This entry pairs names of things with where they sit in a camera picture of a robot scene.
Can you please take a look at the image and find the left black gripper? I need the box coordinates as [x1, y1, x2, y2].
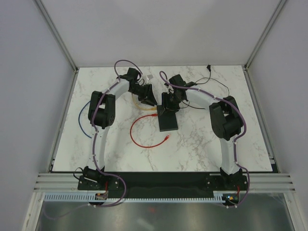
[128, 84, 157, 107]

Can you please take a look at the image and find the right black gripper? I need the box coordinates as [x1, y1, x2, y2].
[160, 92, 184, 116]

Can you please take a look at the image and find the black network switch box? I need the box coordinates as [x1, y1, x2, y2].
[158, 113, 179, 132]

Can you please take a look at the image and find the yellow ethernet cable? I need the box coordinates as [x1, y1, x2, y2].
[131, 92, 158, 112]

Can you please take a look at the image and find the blue ethernet cable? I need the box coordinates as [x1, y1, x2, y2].
[78, 101, 93, 139]

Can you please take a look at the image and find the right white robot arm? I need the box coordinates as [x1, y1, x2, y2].
[157, 87, 246, 190]

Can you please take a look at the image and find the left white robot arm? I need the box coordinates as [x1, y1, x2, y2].
[77, 69, 157, 190]

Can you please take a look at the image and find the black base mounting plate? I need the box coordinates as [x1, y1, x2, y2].
[77, 171, 250, 199]

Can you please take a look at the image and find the red ethernet cable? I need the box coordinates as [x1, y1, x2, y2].
[129, 113, 172, 148]

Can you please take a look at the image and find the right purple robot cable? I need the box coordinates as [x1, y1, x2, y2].
[159, 70, 252, 209]

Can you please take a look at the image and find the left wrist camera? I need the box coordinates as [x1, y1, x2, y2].
[126, 68, 154, 83]

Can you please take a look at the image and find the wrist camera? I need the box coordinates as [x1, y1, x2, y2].
[126, 68, 154, 83]
[169, 74, 197, 88]

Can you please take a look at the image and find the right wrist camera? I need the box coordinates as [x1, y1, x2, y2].
[169, 74, 197, 88]

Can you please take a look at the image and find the black power cord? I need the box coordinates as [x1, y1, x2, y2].
[181, 64, 231, 110]

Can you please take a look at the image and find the white slotted cable duct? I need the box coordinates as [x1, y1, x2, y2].
[43, 191, 237, 203]

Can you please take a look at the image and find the aluminium frame rail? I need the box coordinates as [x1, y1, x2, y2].
[34, 173, 295, 193]

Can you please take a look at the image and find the left aluminium corner post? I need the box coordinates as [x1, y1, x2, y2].
[33, 0, 78, 73]

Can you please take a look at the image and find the aluminium corner post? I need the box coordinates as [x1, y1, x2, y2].
[33, 0, 78, 73]
[243, 0, 288, 72]

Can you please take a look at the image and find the right aluminium corner post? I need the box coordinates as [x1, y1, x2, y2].
[243, 0, 288, 72]

